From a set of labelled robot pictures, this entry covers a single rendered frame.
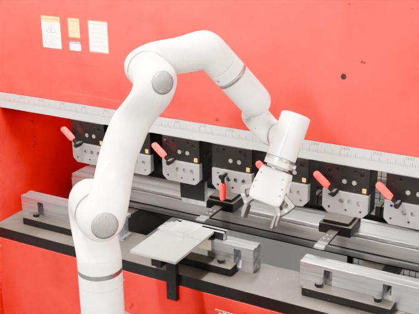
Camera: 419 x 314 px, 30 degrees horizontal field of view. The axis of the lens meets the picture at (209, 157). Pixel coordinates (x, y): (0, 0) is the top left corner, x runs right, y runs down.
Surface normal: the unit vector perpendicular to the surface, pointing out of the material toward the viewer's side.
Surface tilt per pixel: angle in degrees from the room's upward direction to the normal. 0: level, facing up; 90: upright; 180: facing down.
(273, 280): 0
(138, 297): 90
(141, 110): 119
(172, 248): 0
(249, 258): 90
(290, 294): 0
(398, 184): 90
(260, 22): 90
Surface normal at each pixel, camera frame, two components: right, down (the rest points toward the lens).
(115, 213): 0.55, -0.04
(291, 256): -0.01, -0.94
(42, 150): 0.88, 0.15
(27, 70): -0.48, 0.31
